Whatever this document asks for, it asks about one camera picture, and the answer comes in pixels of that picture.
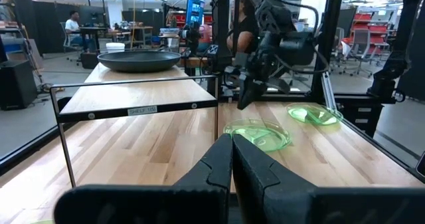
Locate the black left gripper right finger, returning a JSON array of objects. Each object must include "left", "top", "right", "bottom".
[{"left": 232, "top": 134, "right": 425, "bottom": 224}]

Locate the white bucket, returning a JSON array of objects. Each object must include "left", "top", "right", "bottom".
[{"left": 105, "top": 42, "right": 126, "bottom": 54}]

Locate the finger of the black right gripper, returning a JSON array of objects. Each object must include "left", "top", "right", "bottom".
[
  {"left": 237, "top": 76, "right": 259, "bottom": 111},
  {"left": 265, "top": 78, "right": 293, "bottom": 95}
]

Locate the large black cabinet box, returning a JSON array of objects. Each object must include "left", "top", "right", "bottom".
[{"left": 0, "top": 60, "right": 38, "bottom": 111}]

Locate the person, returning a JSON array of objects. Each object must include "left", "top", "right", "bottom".
[
  {"left": 64, "top": 10, "right": 88, "bottom": 52},
  {"left": 226, "top": 0, "right": 260, "bottom": 55}
]

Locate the monitor with blue screen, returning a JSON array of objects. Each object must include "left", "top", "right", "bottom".
[{"left": 185, "top": 0, "right": 206, "bottom": 27}]

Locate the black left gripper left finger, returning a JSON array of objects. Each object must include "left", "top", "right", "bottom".
[{"left": 53, "top": 134, "right": 233, "bottom": 224}]

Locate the black box with white label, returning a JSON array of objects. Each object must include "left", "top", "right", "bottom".
[{"left": 335, "top": 99, "right": 386, "bottom": 137}]

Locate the red storage bin rack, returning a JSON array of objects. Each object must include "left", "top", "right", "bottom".
[{"left": 351, "top": 13, "right": 388, "bottom": 55}]

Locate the small black box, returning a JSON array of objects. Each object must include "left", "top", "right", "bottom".
[{"left": 80, "top": 51, "right": 100, "bottom": 70}]

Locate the black camera on stand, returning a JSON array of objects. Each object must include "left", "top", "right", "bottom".
[{"left": 179, "top": 21, "right": 202, "bottom": 57}]

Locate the grey office chair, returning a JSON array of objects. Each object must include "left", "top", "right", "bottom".
[{"left": 345, "top": 27, "right": 373, "bottom": 78}]

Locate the wooden shelf with black frame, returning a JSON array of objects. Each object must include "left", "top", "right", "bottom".
[{"left": 49, "top": 62, "right": 220, "bottom": 188}]

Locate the clear plastic container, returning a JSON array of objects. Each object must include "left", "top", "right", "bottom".
[{"left": 159, "top": 27, "right": 181, "bottom": 52}]

